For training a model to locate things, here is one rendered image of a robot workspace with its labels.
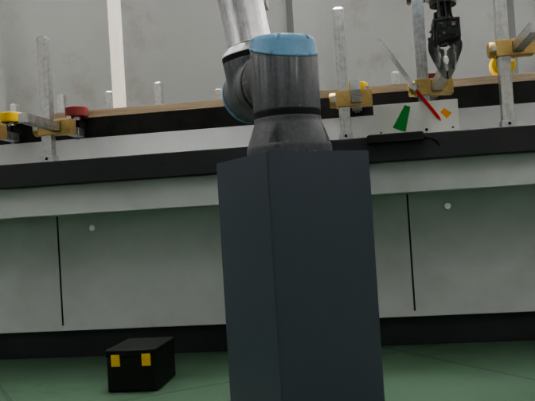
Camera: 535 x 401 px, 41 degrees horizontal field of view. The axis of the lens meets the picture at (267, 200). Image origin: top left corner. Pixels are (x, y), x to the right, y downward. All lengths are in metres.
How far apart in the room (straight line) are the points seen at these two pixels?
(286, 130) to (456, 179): 0.91
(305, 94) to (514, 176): 0.97
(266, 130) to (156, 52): 4.56
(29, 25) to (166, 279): 3.57
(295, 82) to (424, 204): 1.07
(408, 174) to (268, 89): 0.86
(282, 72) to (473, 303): 1.27
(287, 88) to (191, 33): 4.70
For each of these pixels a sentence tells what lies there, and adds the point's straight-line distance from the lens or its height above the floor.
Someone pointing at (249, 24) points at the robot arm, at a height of 0.93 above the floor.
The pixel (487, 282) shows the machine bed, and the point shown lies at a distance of 2.53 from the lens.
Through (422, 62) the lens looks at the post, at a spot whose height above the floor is 0.92.
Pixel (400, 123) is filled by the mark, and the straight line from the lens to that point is 2.28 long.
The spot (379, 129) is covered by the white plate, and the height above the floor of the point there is 0.72.
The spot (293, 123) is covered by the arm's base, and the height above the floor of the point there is 0.66.
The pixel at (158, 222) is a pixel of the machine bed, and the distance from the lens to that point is 2.60.
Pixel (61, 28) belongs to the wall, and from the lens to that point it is 5.89.
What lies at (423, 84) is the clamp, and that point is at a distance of 2.30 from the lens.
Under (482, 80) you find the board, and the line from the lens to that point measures 2.56.
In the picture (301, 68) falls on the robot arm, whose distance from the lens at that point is 1.56.
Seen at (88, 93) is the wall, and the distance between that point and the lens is 5.82.
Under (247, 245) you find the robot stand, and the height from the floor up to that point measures 0.41.
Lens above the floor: 0.47
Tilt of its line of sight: 1 degrees up
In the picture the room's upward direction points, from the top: 4 degrees counter-clockwise
